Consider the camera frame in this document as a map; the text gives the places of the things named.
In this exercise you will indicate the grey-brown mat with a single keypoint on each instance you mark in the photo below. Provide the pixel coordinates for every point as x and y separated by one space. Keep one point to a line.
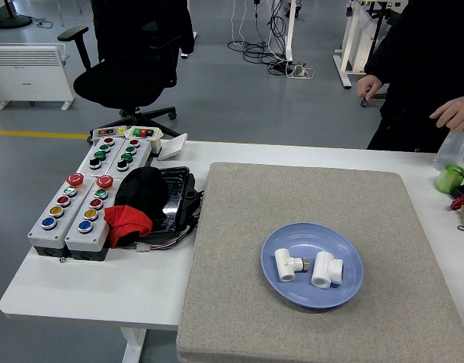
254 211

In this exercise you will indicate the black and red cloth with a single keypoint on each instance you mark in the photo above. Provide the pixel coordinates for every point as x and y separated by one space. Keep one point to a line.
141 189

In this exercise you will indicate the black office chair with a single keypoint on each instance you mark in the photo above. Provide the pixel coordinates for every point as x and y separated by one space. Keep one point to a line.
118 85

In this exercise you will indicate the white wall switch panel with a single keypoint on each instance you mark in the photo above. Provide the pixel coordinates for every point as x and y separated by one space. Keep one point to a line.
173 147

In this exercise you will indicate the green plastic cup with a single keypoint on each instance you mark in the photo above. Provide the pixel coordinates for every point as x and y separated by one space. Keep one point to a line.
445 181

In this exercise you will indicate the white switch box green red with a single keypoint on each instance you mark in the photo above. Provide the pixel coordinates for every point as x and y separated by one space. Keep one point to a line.
143 132

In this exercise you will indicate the blue plate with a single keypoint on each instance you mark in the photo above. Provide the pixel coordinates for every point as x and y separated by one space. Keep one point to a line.
311 295

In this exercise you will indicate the grey four-button control box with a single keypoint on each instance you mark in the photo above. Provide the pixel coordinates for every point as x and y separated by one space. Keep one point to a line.
99 155
127 158

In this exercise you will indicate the white desk post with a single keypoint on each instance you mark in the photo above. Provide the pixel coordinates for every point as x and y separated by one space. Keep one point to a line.
290 34

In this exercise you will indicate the person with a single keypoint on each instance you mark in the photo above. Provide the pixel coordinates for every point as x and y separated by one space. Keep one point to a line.
424 56

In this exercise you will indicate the white table leg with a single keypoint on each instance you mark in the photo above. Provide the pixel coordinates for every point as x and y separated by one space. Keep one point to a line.
133 344

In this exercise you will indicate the small grey switch box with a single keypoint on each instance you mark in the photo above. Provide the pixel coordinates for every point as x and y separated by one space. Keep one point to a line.
107 132

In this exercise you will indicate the black chair wheel base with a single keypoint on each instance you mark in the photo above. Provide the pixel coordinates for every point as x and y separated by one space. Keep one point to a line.
379 96

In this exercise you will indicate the white power strip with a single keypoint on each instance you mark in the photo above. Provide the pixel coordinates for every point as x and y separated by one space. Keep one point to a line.
302 72

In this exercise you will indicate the black tray device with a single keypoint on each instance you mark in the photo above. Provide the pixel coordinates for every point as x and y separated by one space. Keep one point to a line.
177 204

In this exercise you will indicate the all-white pipe tee fitting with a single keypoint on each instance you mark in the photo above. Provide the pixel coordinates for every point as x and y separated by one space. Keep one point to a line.
322 268

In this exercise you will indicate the person's left hand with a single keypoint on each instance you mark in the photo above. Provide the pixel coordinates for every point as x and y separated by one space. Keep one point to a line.
456 113

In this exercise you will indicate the white desk frame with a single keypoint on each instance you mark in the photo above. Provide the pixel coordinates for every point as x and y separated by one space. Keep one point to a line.
353 49

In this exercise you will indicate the black armchair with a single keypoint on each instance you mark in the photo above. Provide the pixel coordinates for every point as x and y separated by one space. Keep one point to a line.
391 18

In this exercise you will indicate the white panel heater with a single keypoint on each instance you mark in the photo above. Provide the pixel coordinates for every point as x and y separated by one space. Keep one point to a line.
24 75

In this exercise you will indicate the black round stand base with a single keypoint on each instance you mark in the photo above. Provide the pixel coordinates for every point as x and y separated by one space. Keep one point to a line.
13 22

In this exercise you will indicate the person's right hand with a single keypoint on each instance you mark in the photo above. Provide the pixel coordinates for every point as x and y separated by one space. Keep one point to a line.
370 85

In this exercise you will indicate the clear bottle with red cap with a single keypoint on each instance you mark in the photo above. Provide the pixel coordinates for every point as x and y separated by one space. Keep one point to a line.
453 149

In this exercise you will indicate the grey button box emergency stop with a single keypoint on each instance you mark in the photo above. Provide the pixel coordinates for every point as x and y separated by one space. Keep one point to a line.
77 240
47 234

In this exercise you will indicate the white tee fitting metal thread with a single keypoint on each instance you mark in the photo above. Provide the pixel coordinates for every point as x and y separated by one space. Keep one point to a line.
283 264

